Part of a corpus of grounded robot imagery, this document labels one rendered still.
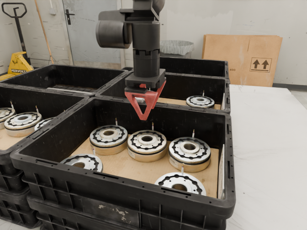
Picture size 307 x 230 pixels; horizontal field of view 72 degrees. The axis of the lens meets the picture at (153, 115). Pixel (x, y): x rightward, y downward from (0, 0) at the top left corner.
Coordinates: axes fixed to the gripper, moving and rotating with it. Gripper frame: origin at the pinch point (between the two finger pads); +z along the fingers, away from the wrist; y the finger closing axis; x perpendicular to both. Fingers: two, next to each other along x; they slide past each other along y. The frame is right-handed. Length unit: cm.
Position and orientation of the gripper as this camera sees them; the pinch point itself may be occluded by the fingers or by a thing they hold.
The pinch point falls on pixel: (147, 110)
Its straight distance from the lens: 50.8
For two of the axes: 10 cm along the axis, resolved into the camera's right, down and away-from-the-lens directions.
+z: 0.0, 8.9, 4.6
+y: -2.6, 4.4, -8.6
